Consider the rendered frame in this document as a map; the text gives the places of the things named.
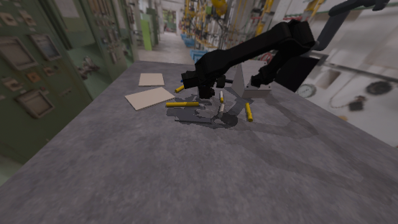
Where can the white cylinder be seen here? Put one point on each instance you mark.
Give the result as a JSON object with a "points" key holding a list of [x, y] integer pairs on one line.
{"points": [[220, 113]]}

